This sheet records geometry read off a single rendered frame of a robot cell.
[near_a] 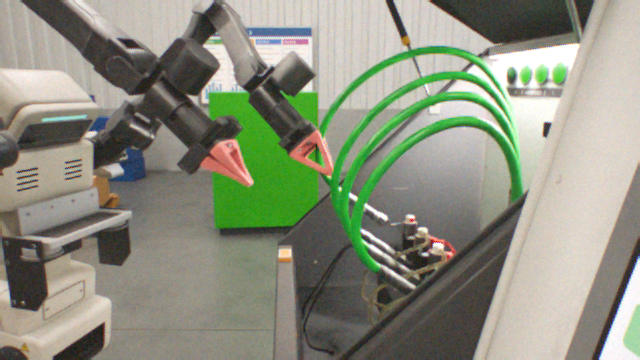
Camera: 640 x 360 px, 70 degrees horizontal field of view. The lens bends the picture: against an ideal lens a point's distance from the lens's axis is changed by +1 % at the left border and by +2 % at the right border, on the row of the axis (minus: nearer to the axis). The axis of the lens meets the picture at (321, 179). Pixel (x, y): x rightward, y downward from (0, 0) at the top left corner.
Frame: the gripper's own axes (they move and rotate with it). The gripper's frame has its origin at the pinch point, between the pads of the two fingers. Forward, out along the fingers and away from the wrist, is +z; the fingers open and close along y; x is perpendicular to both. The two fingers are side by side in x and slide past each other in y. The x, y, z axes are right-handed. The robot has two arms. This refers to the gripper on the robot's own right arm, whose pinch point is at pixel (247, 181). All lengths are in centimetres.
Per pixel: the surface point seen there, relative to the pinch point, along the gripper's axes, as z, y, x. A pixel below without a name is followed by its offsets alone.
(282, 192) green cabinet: -8, -113, 325
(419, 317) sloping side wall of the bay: 27.1, 9.6, -16.3
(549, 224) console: 26.7, 26.9, -19.6
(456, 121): 14.9, 28.0, -5.0
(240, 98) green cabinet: -90, -75, 313
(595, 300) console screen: 30.0, 25.1, -28.5
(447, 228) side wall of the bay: 41, 9, 55
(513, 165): 24.6, 29.2, -2.8
